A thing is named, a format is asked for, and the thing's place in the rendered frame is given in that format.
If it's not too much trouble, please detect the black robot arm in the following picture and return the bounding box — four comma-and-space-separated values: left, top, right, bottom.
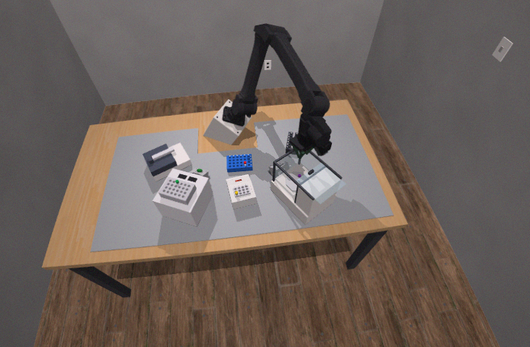
222, 24, 332, 156

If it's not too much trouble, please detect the grey bench mat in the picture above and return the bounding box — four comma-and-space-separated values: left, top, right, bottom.
90, 114, 393, 252

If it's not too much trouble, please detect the blue tube rack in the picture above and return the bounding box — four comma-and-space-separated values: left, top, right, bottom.
227, 154, 253, 172

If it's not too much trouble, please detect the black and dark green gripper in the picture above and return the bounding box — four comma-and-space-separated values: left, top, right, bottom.
290, 129, 314, 159

